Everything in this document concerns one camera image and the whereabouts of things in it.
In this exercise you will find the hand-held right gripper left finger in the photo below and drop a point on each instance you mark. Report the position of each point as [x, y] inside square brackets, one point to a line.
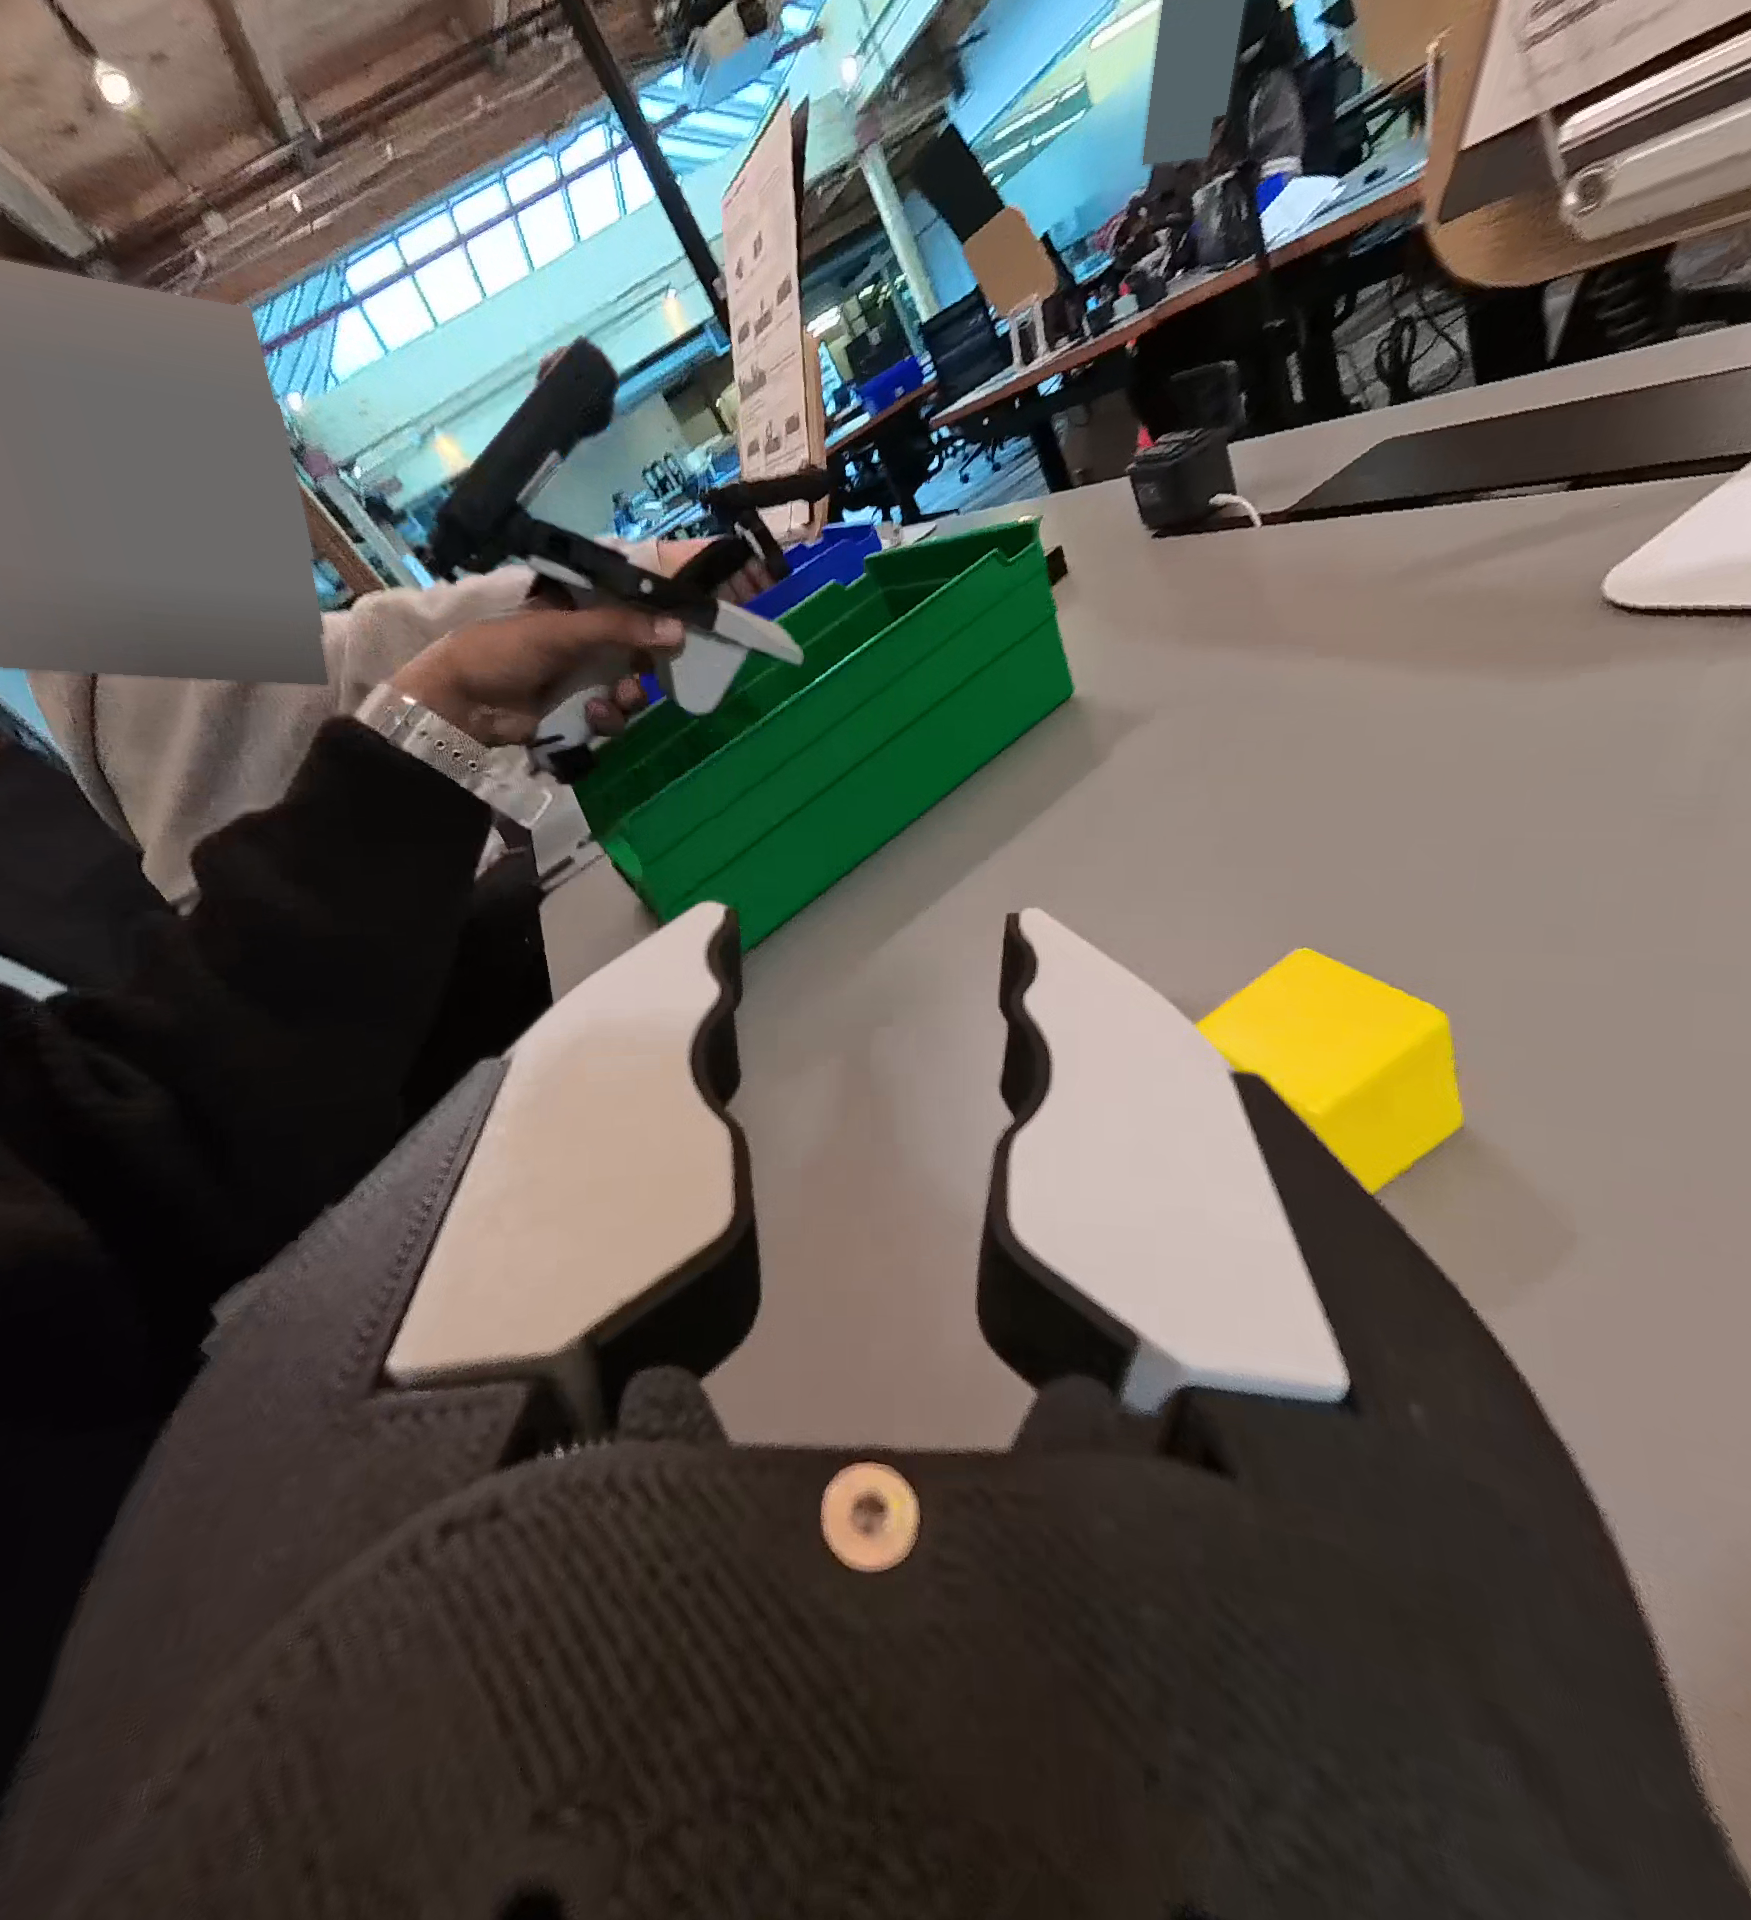
[589, 1183]

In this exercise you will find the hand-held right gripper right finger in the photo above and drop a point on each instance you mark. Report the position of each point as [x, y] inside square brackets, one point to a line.
[1160, 1200]

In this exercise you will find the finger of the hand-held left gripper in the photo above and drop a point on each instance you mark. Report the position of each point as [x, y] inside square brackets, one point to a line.
[747, 633]

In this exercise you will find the green plastic bin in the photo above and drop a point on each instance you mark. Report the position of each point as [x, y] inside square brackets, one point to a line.
[845, 751]

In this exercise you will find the yellow cube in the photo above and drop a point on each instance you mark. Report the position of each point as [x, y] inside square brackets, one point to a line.
[1340, 1048]

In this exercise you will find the person's left forearm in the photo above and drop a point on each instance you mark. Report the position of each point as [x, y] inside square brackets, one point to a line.
[336, 899]

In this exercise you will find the grey desk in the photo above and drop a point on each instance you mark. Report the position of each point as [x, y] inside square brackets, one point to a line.
[1414, 780]

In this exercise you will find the background office desk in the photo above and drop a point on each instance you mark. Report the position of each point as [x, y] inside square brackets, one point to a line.
[1191, 292]

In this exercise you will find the person's left hand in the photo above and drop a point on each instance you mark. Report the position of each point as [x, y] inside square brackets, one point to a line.
[515, 676]

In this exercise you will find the blue plastic bin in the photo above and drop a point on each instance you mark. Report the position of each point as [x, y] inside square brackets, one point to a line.
[815, 562]
[888, 387]

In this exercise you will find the cardboard instruction board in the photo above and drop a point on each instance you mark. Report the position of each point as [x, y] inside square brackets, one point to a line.
[771, 301]

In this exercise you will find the black diagonal support pole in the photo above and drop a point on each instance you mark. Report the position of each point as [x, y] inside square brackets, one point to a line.
[650, 149]

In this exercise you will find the black office chair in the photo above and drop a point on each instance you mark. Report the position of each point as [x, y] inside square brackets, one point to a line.
[964, 353]

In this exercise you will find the black power adapter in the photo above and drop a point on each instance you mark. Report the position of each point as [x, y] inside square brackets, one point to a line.
[1175, 475]

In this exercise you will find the cardboard panel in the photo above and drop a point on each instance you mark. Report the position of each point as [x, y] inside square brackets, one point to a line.
[1002, 248]

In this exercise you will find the white ceiling projector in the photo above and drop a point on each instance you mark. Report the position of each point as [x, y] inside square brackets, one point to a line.
[725, 27]

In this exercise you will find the person's black sweater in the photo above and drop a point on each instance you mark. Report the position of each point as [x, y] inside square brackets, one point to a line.
[64, 1274]

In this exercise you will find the printed instruction sheet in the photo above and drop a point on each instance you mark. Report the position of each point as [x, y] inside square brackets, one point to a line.
[1596, 53]

